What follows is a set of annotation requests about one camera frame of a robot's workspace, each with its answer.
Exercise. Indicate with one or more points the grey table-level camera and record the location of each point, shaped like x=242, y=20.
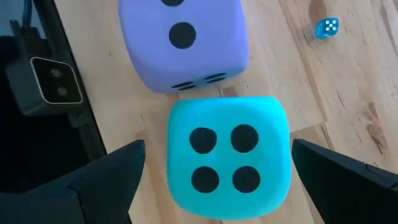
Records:
x=56, y=81

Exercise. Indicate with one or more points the teal plush die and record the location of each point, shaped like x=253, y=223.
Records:
x=227, y=109

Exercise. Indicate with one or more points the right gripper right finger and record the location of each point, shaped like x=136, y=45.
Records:
x=348, y=193

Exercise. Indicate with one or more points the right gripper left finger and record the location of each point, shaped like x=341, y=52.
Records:
x=93, y=193

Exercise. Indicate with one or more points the black aluminium table frame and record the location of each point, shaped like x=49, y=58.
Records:
x=60, y=46

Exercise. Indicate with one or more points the small blue translucent die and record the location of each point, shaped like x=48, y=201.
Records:
x=326, y=29

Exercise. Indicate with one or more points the purple plush die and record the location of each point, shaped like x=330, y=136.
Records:
x=149, y=46

